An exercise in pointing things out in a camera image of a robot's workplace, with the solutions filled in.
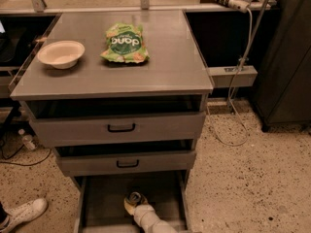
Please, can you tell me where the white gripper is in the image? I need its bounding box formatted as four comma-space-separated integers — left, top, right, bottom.
123, 195, 156, 226

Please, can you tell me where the green soda can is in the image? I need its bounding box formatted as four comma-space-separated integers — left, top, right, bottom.
127, 191, 142, 204

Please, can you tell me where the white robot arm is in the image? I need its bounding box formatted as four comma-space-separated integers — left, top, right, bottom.
123, 192, 178, 233

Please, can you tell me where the grey middle drawer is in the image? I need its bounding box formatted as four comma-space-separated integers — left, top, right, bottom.
55, 140, 196, 177

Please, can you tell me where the grey top drawer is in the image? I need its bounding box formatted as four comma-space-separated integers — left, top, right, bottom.
29, 95, 205, 147

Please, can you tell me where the grey drawer cabinet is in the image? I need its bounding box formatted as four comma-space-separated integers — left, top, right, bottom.
9, 9, 215, 233

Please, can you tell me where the white sneaker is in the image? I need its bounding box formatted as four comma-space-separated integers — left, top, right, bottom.
0, 198, 49, 233

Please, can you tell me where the clear plastic bottle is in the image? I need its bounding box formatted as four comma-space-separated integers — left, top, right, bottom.
18, 129, 36, 150

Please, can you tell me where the green chip bag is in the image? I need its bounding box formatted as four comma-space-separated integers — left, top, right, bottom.
100, 22, 150, 64

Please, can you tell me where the white paper bowl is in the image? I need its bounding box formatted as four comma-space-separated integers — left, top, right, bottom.
37, 41, 85, 70

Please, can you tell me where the dark side cabinet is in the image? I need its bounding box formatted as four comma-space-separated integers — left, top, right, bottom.
251, 0, 311, 132

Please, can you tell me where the white power strip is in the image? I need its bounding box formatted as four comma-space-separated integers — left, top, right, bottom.
228, 0, 249, 13

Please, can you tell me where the black floor cable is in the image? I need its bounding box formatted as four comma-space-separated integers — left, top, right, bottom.
0, 131, 52, 167

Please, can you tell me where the white power cable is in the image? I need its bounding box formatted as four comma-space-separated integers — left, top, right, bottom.
206, 7, 254, 148

